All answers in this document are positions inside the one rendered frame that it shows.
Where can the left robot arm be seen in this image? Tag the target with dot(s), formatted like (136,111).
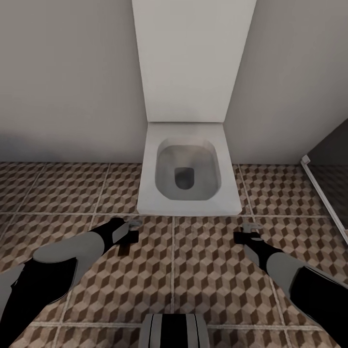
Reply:
(53,271)

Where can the toilet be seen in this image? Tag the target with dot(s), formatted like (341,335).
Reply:
(189,53)

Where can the mousetrap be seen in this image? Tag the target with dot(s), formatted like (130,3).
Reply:
(124,250)

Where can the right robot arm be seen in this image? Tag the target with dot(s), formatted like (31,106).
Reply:
(318,296)

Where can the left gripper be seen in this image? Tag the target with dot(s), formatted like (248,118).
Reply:
(132,238)

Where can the shower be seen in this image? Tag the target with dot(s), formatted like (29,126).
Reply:
(326,202)

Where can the robot trunk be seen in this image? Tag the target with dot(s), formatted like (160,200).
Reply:
(174,331)

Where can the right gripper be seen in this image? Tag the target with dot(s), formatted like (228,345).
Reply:
(240,236)

